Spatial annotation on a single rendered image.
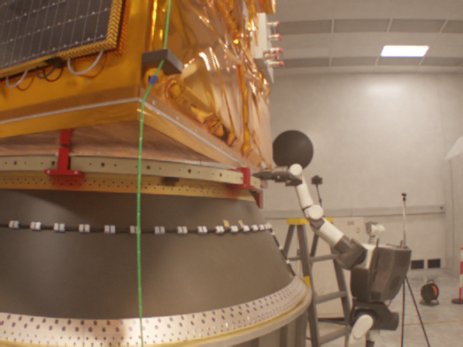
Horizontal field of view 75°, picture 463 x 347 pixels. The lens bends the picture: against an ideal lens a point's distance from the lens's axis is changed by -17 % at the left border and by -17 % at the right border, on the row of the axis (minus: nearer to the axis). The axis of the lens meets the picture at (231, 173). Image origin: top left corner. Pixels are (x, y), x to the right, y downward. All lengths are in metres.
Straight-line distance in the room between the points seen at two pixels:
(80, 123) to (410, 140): 8.96
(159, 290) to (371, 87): 8.96
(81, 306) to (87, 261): 0.14
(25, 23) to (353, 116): 8.70
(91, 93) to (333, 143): 8.42
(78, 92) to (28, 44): 0.25
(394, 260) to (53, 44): 1.72
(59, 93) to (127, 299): 0.60
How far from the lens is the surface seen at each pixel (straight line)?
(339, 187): 8.97
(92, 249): 1.10
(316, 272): 4.98
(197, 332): 1.06
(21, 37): 1.16
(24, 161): 1.25
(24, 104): 1.10
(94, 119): 0.90
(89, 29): 0.96
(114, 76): 0.90
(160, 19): 0.97
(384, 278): 1.90
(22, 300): 1.09
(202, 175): 1.30
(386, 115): 9.49
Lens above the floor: 1.53
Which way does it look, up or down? 7 degrees up
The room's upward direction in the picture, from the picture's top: straight up
